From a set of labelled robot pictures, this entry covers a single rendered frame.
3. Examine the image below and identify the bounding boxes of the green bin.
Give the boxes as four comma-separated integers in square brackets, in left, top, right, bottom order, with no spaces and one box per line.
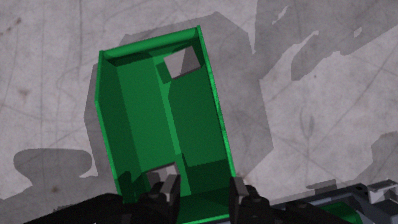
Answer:
[95,25,236,224]
[319,203,363,224]

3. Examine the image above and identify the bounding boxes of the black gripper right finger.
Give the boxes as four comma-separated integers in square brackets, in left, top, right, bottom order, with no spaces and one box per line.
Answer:
[228,177,353,224]

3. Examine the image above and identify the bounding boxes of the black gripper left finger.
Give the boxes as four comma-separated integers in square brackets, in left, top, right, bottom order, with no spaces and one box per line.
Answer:
[23,174,181,224]

